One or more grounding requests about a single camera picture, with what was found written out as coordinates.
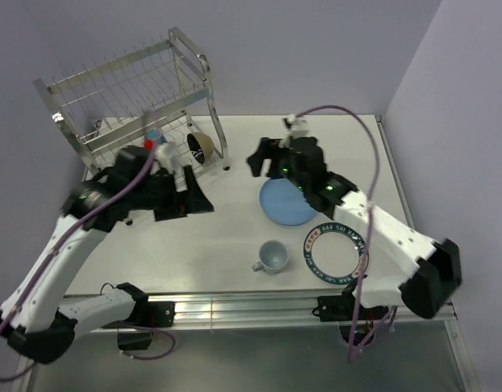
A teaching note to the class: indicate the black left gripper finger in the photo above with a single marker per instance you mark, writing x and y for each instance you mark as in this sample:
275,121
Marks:
170,208
193,199

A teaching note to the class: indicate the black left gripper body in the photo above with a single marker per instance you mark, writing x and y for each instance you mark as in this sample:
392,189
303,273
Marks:
144,195

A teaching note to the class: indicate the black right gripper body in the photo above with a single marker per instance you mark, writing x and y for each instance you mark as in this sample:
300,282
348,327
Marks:
280,167

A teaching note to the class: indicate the white mug blue handle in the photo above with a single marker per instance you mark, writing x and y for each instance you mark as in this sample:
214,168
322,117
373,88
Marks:
154,137

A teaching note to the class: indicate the light blue plate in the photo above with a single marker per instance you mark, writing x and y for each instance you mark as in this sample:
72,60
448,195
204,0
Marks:
284,204

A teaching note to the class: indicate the black bowl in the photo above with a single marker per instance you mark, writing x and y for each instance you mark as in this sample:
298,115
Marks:
201,146

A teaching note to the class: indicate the light grey cup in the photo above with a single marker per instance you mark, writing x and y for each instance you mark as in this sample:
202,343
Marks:
272,258

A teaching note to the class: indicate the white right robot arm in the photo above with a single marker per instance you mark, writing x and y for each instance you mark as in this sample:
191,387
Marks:
430,270

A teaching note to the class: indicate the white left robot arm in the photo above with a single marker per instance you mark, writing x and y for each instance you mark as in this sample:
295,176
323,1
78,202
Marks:
32,319

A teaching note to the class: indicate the stainless steel dish rack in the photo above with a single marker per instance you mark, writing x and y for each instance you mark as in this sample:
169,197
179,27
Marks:
108,106

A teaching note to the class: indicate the white plate green rim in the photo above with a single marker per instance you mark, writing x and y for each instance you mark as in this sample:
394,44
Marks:
335,253

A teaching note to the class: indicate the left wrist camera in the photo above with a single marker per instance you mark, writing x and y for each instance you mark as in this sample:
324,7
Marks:
167,155

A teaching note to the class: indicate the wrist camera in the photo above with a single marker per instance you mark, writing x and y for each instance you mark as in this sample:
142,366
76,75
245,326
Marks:
296,127
167,155

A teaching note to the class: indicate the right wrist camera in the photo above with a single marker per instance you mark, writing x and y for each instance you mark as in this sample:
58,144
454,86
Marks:
296,127

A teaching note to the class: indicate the aluminium mounting rail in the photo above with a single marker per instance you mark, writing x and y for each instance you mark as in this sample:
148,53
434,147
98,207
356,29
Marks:
233,310

